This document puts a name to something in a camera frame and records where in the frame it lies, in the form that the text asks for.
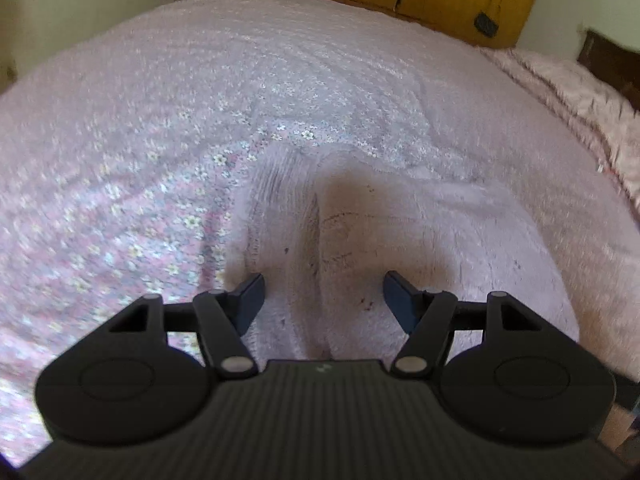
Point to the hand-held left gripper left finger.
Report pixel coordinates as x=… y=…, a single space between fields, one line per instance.
x=250 y=300

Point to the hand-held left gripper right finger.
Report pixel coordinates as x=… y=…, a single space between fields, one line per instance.
x=400 y=300

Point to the floral pink bed sheet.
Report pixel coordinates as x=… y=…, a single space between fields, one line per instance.
x=150 y=85

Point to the pink fluffy blanket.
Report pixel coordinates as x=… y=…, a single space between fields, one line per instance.
x=575 y=95

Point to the dark wooden headboard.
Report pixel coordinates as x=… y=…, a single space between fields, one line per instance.
x=607 y=60

